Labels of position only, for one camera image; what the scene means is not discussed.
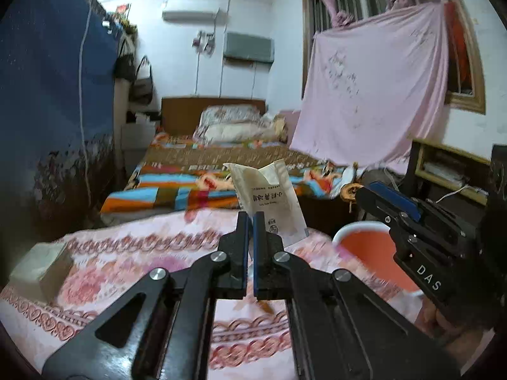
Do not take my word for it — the small brown round object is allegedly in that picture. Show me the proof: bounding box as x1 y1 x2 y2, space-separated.
340 184 364 203

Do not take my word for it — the floral pillow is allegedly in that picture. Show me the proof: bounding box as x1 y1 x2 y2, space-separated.
197 104 265 131

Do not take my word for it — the pink floral blanket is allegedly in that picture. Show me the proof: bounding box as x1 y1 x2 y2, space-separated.
0 206 422 378

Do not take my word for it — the stack of papers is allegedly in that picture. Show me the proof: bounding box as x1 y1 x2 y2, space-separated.
421 160 465 185

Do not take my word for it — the pink plastic basin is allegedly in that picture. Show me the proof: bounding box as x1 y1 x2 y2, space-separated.
331 221 425 298

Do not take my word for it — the black hanging bag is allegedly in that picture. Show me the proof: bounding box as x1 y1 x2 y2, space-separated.
114 53 136 82

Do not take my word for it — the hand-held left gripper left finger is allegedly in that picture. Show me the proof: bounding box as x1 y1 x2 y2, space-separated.
42 212 251 380

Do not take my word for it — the grey hanging tote bag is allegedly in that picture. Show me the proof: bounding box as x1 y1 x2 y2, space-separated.
132 56 155 106

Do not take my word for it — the pink hanging sheet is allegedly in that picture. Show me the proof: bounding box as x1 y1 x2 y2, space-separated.
290 2 451 168

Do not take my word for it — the red hanging cloth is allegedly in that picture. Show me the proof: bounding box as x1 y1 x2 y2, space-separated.
445 2 475 95

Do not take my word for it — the white air conditioner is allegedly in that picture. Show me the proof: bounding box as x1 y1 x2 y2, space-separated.
162 7 220 23

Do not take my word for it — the wooden desk shelf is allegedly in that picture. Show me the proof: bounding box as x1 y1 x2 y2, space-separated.
407 138 492 207

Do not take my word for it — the wooden bed headboard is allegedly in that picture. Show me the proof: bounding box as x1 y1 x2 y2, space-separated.
161 97 266 134

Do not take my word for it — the cream folded quilt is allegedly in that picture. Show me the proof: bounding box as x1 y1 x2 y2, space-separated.
193 117 288 144

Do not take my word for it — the blue dotted fabric wardrobe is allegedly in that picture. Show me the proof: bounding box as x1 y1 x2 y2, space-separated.
0 0 120 240

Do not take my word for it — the grey-green wall cover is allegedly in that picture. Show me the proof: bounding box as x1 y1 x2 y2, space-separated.
223 31 275 63

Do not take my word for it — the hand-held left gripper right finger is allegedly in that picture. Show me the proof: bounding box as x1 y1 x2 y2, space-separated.
253 211 463 380

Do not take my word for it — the brown checked handbag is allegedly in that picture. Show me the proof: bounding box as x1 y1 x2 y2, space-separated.
360 167 409 191

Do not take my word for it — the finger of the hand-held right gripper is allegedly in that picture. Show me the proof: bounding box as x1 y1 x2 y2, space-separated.
369 181 422 222
355 187 402 227

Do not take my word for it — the person's right hand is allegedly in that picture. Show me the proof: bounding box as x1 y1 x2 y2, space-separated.
416 299 496 355

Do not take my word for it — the white nightstand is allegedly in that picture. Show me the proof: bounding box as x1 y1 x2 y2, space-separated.
120 120 157 175

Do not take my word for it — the beige paper stack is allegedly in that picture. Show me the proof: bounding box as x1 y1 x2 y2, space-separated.
9 241 75 307

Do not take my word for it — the white cable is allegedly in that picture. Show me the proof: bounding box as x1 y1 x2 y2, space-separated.
435 184 489 203

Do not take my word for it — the cream paper packet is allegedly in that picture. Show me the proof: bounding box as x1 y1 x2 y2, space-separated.
223 159 308 251

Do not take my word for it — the bed with pillows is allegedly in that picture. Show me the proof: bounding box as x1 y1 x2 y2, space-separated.
100 132 359 227

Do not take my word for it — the wall socket with plugs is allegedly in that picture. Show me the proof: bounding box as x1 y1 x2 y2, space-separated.
192 31 217 55

